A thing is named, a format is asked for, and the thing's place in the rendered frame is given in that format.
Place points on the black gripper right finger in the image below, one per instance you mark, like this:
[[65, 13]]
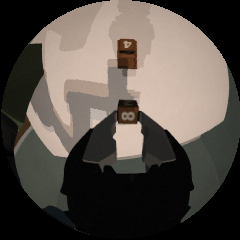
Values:
[[163, 149]]

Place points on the brown wooden cube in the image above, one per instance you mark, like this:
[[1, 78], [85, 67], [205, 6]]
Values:
[[128, 112], [127, 46]]

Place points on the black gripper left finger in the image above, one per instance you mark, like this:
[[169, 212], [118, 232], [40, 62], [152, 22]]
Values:
[[92, 152]]

